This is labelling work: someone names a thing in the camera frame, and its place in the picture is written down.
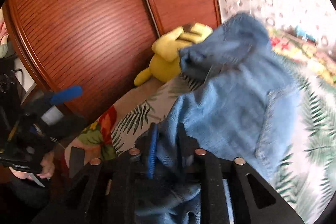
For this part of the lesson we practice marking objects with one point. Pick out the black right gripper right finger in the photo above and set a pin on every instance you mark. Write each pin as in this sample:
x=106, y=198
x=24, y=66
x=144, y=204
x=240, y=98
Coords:
x=230, y=187

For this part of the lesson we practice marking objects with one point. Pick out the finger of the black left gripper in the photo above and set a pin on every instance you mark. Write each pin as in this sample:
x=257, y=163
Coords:
x=41, y=105

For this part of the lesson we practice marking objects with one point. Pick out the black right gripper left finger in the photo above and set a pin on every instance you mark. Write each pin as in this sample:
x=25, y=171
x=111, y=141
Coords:
x=103, y=191

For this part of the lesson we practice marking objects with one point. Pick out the blue denim pants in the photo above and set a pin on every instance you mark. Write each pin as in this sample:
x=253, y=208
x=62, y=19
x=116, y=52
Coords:
x=246, y=105

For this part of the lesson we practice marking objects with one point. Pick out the person's left hand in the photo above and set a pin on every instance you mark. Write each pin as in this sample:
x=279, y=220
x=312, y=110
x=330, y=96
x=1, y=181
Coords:
x=47, y=172

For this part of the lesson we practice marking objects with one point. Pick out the floral pink blanket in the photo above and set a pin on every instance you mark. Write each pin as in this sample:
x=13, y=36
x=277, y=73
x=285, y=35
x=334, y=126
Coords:
x=102, y=132

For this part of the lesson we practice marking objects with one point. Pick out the palm leaf print sheet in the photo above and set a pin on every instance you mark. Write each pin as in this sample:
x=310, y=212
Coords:
x=305, y=173

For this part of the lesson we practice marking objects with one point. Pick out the brown wooden wardrobe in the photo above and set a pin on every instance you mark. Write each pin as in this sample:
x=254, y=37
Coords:
x=100, y=45

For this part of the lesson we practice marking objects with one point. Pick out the yellow plush toy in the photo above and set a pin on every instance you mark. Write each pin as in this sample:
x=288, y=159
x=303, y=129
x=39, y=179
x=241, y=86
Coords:
x=164, y=65

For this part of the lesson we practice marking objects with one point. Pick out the blue toy at headboard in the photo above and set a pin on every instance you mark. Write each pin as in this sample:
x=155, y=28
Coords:
x=304, y=35

